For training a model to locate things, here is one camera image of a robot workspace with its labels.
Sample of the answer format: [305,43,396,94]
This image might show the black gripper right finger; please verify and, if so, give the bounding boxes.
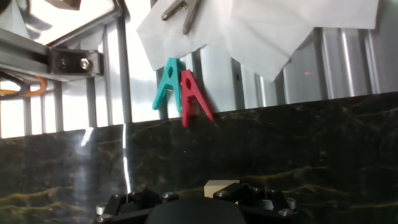
[212,182,298,218]

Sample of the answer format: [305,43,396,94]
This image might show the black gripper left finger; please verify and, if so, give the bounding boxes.
[95,187,182,223]

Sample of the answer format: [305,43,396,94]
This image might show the small wooden cube block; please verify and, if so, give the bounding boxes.
[203,179,241,200]

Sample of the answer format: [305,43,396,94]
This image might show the black marble pattern mat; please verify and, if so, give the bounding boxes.
[0,91,398,224]

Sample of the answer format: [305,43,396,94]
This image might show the red clothespin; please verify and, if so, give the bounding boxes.
[180,69,216,129]

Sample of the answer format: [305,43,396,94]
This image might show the teal clothespin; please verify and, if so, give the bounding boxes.
[151,57,187,115]

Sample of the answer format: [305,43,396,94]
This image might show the orange tube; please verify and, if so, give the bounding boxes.
[0,76,49,98]

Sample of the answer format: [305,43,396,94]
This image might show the white paper sheets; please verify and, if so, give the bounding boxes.
[136,0,381,83]

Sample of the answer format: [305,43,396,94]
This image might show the silver metal tray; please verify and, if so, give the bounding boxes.
[12,0,123,47]

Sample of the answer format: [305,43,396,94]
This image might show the grey clothespin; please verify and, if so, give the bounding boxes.
[160,0,203,35]

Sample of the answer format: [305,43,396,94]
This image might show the silver aluminium frame beam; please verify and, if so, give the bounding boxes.
[0,27,105,83]

